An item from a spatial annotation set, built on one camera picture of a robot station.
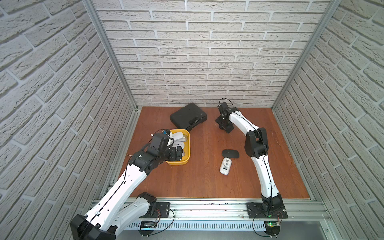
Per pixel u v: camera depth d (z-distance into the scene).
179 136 0.97
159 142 0.55
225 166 0.87
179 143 0.95
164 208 0.74
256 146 0.65
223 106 0.89
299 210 0.76
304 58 0.87
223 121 0.92
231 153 0.93
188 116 1.08
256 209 0.74
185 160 0.85
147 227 0.71
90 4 0.69
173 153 0.66
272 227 0.70
